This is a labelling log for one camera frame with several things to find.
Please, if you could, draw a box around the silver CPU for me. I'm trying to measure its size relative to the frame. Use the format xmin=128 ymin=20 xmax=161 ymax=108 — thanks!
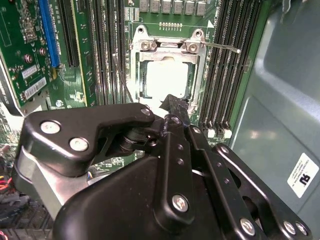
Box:
xmin=143 ymin=59 xmax=196 ymax=100

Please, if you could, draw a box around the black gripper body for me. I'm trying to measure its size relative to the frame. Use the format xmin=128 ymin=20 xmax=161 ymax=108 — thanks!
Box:
xmin=52 ymin=156 xmax=241 ymax=240

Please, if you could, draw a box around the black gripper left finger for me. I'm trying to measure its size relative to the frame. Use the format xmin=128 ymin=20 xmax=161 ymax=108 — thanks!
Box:
xmin=12 ymin=94 xmax=196 ymax=226

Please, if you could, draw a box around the metal socket cover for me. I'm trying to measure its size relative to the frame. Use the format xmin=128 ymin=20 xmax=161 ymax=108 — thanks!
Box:
xmin=129 ymin=47 xmax=205 ymax=111

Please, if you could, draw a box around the thin metal locking lever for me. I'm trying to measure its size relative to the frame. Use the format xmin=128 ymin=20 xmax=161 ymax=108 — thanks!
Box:
xmin=111 ymin=52 xmax=135 ymax=104
xmin=199 ymin=40 xmax=243 ymax=55

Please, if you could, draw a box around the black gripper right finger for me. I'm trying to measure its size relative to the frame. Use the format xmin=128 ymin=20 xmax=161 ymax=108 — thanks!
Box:
xmin=183 ymin=99 xmax=314 ymax=240

